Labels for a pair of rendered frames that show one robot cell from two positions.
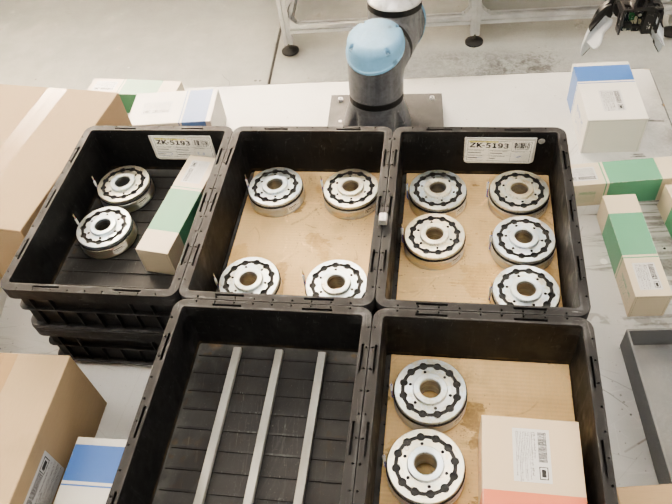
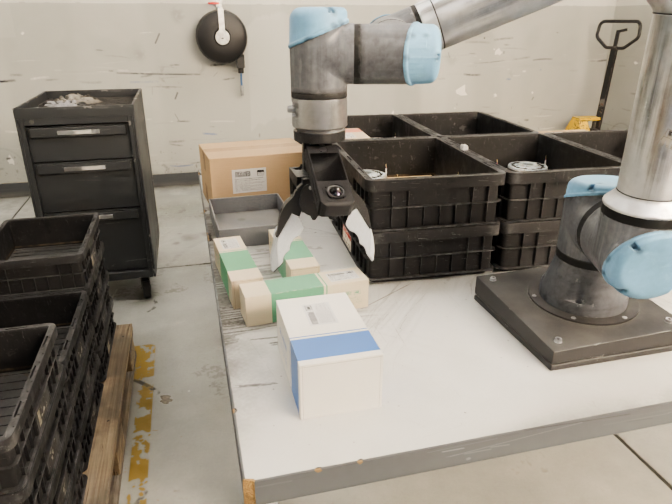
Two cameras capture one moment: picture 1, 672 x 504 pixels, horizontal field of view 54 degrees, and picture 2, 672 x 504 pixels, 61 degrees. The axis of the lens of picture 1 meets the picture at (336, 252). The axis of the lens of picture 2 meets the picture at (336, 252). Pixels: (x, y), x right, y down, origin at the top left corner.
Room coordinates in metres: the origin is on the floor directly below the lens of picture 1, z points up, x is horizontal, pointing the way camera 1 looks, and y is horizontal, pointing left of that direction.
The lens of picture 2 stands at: (1.81, -0.94, 1.22)
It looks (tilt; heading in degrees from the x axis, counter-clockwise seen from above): 22 degrees down; 155
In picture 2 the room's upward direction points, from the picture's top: straight up
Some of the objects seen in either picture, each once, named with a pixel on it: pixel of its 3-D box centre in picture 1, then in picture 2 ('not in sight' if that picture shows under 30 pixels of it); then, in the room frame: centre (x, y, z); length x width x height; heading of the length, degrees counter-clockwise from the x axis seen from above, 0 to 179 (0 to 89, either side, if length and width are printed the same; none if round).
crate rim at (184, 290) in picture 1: (295, 208); (527, 154); (0.78, 0.06, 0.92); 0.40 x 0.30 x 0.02; 166
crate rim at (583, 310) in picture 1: (478, 213); (408, 160); (0.71, -0.24, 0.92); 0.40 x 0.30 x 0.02; 166
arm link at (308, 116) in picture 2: not in sight; (317, 114); (1.09, -0.63, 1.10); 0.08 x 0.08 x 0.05
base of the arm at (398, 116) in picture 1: (376, 109); (586, 273); (1.16, -0.14, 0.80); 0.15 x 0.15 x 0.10
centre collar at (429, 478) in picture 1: (425, 464); not in sight; (0.34, -0.07, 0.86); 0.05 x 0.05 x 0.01
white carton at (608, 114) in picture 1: (604, 106); (325, 349); (1.11, -0.63, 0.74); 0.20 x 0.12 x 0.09; 169
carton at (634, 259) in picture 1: (631, 252); (292, 258); (0.72, -0.54, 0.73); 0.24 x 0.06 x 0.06; 172
